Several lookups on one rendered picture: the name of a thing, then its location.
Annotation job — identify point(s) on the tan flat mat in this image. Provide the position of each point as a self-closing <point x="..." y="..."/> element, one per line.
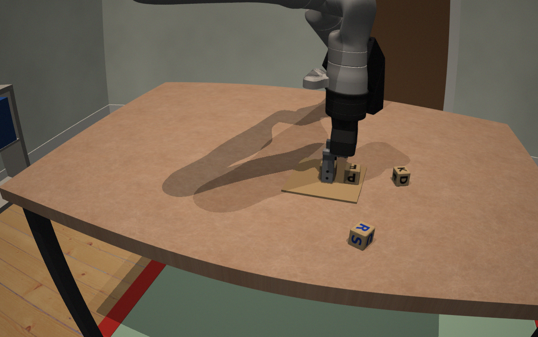
<point x="305" y="181"/>

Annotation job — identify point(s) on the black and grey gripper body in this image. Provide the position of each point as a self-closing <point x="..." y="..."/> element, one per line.
<point x="346" y="102"/>

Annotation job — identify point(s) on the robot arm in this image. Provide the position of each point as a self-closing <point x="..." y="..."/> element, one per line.
<point x="343" y="25"/>

